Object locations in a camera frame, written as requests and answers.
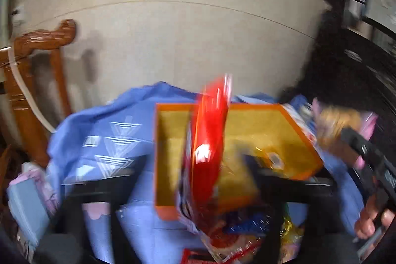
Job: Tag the red flat packet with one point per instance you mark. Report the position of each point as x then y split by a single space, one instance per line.
190 257

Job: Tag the white snack packet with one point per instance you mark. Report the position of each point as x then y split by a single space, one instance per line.
301 115

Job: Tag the blue patterned tablecloth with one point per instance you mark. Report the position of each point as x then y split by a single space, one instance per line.
92 128

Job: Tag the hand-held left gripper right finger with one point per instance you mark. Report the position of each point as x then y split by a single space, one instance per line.
278 186

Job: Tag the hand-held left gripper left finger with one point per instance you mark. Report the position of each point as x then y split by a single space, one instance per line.
105 189

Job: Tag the red snack packet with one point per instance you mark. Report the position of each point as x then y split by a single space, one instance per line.
207 134

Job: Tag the carved wooden chair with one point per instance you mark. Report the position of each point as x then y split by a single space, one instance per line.
40 38

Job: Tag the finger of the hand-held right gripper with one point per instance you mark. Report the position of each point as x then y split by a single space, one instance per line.
355 140

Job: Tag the yellow clear snack packet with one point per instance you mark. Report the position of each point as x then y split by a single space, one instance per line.
289 233

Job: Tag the blue snack packet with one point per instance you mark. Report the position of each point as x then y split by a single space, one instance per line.
247 222

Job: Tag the white wall socket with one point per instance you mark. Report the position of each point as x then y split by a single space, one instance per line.
19 14

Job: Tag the pink cookie packet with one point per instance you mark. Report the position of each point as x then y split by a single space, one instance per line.
334 121

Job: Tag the orange box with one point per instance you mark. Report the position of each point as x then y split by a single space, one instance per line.
173 140

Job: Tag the person's right hand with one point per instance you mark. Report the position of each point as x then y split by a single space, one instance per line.
365 223

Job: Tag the dark carved wooden furniture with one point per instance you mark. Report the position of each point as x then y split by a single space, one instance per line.
349 66

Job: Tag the pale blue flat box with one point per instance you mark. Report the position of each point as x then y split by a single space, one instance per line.
26 208

